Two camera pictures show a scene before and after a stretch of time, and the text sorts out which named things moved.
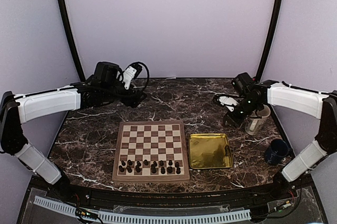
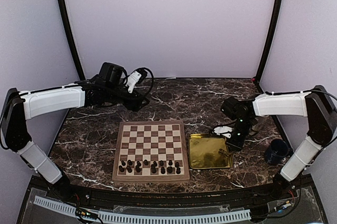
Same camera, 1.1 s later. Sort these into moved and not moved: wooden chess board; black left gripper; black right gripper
Moved: black right gripper
Not moved: wooden chess board; black left gripper
